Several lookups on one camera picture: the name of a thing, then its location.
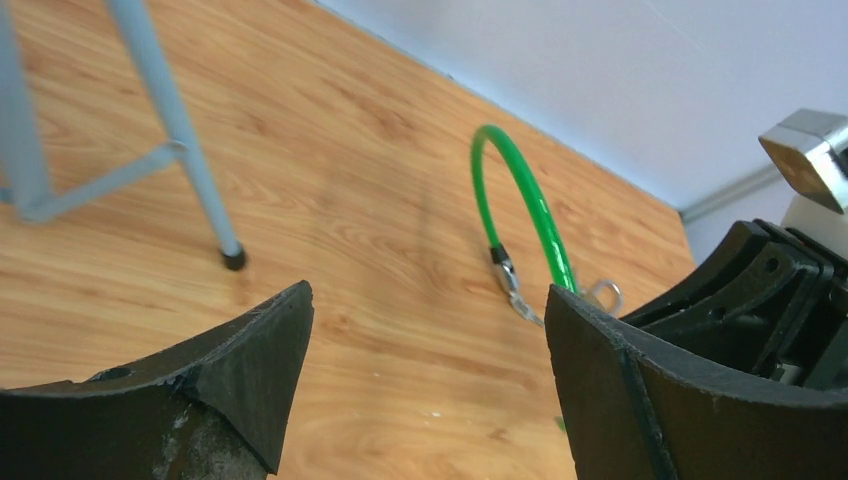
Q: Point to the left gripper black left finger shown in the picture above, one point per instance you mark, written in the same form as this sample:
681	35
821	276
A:
214	406

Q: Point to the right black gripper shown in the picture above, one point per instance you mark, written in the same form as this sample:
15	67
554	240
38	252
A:
769	301

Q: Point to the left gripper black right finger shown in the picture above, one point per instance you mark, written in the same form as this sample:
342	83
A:
638	407

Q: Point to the grey tripod stand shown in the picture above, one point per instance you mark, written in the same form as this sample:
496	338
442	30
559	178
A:
106	160

